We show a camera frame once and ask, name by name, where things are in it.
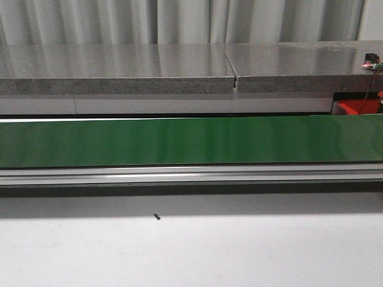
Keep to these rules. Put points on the grey stone counter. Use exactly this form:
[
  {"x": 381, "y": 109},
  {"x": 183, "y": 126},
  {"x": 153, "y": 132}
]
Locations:
[{"x": 62, "y": 80}]

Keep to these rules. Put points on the green conveyor belt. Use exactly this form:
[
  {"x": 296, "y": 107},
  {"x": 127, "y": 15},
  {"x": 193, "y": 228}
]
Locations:
[{"x": 171, "y": 141}]

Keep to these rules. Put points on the red plastic tray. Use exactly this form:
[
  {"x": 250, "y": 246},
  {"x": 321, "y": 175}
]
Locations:
[{"x": 358, "y": 107}]

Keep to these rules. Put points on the small green circuit board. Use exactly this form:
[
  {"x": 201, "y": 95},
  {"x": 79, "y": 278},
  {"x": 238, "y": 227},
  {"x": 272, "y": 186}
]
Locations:
[{"x": 372, "y": 62}]

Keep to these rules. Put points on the white curtain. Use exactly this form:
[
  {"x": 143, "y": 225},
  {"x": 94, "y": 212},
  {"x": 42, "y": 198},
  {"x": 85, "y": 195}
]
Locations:
[{"x": 188, "y": 22}]

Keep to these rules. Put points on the aluminium conveyor frame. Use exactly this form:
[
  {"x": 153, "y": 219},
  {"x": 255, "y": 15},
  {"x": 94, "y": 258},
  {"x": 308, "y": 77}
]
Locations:
[{"x": 191, "y": 180}]

